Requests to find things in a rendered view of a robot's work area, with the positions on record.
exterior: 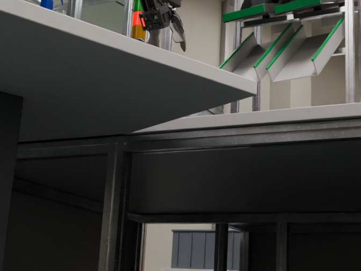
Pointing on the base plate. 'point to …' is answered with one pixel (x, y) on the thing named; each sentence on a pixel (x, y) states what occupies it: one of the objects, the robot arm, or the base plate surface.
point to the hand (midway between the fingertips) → (171, 49)
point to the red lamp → (137, 19)
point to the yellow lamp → (137, 31)
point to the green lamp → (137, 6)
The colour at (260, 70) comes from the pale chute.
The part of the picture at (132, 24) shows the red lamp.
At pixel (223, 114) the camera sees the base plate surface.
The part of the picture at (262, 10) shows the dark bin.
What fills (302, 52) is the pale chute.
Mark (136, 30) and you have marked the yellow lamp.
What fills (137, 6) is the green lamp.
